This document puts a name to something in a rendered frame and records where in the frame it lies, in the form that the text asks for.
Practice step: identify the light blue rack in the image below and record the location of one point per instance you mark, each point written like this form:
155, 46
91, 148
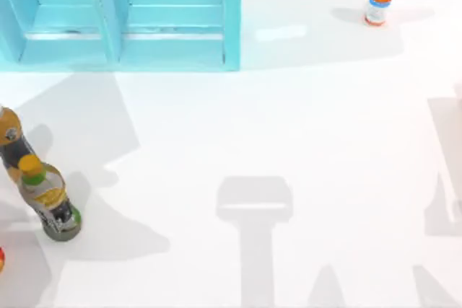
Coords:
119, 16

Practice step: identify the yellow capped grey bottle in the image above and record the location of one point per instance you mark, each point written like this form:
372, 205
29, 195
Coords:
50, 201

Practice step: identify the white and orange bottle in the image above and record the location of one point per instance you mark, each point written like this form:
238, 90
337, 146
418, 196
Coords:
379, 3

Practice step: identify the yellow and black bottle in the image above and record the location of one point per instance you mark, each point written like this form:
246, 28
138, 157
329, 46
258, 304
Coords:
12, 142

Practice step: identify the red and orange object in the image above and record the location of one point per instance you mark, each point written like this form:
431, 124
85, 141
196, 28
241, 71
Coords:
1, 259

